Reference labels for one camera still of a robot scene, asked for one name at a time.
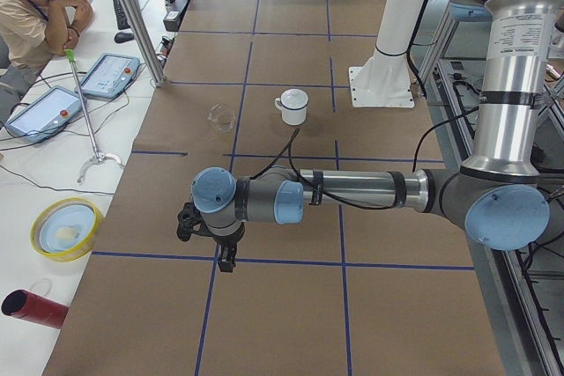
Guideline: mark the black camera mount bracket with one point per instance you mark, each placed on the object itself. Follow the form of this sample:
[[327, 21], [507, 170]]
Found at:
[[190, 222]]

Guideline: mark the far teach pendant tablet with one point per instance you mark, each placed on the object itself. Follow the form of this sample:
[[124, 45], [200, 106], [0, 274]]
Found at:
[[110, 76]]

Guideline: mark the white mug lid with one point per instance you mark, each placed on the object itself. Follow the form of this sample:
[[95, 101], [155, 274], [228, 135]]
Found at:
[[294, 99]]

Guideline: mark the aluminium frame post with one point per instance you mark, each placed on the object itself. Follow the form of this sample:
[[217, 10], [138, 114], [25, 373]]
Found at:
[[144, 42]]

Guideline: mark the black computer mouse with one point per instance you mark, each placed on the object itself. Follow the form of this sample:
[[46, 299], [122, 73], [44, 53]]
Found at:
[[122, 37]]

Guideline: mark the teach pendant tablet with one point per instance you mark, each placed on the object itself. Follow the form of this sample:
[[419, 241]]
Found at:
[[46, 116], [110, 76]]

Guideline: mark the near teach pendant tablet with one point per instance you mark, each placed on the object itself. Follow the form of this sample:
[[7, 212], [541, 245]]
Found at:
[[46, 116]]

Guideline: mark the yellow bowl with blue plate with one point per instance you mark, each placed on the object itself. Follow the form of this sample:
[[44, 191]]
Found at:
[[65, 231]]

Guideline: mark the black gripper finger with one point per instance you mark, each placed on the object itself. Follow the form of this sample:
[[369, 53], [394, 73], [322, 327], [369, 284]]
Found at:
[[231, 259], [223, 259]]

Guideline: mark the metal grabber stick green handle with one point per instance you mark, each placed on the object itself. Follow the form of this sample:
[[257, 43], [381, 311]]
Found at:
[[99, 157]]

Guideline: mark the white enamel mug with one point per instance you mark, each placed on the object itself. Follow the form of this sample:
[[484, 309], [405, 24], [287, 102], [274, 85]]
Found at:
[[291, 117]]

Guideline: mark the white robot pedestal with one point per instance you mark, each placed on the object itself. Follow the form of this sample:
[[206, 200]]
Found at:
[[384, 80]]

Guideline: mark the red cylinder tube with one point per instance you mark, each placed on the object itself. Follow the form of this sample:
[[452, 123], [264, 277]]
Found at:
[[28, 306]]

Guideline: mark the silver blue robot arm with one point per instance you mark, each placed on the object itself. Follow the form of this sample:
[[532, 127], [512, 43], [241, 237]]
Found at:
[[493, 196]]

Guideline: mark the seated person beige shirt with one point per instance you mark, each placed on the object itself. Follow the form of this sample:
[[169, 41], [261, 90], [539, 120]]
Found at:
[[35, 31]]

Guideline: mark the black keyboard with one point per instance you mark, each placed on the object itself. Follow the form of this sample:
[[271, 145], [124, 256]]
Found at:
[[120, 16]]

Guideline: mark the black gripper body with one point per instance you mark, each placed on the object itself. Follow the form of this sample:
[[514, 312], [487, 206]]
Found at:
[[226, 241]]

